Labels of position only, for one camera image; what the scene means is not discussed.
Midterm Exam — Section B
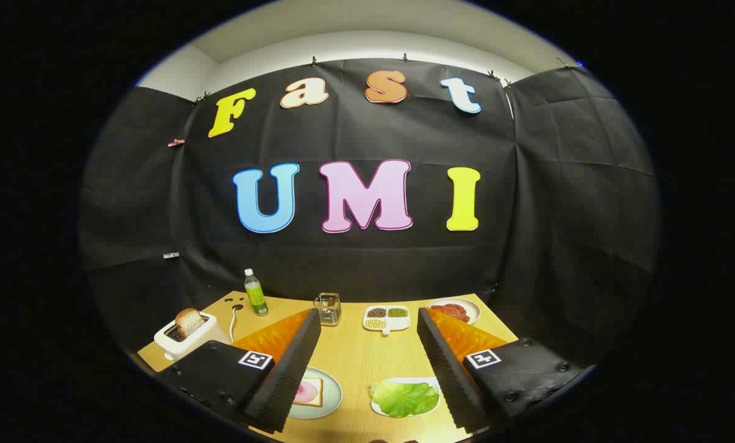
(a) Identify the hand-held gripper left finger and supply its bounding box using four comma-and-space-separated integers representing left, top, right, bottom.
158, 308, 323, 433

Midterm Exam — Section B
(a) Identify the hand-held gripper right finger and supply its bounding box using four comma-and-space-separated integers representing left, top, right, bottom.
417, 306, 596, 433

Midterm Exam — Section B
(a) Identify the green lettuce leaf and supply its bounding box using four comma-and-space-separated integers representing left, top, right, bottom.
369, 380, 440, 419

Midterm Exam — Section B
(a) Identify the plain bread slice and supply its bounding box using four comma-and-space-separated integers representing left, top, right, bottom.
175, 308, 207, 339

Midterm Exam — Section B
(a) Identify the white rectangular plate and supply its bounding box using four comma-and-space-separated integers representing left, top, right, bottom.
371, 377, 442, 418

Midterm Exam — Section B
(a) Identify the bread slice under ham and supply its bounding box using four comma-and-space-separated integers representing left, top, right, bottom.
292, 377, 324, 408

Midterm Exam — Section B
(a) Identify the pale green round plate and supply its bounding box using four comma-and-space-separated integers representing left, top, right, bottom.
287, 367, 343, 420

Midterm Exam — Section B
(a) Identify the brown meat steak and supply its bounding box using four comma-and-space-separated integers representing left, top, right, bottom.
430, 303, 470, 323

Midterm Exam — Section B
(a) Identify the white round plate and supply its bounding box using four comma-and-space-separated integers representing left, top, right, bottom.
426, 298, 481, 325

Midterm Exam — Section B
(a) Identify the white divided bean dish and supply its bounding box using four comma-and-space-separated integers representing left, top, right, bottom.
363, 305, 411, 335

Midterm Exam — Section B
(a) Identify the green label plastic bottle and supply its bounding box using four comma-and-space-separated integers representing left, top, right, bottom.
244, 268, 270, 317

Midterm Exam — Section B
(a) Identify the white toaster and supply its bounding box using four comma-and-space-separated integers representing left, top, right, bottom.
153, 311, 233, 361

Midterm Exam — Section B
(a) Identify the black backdrop cloth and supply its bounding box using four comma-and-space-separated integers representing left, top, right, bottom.
78, 57, 661, 370

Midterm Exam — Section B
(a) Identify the metal wire utensil holder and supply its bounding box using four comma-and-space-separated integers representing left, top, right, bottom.
313, 292, 342, 327

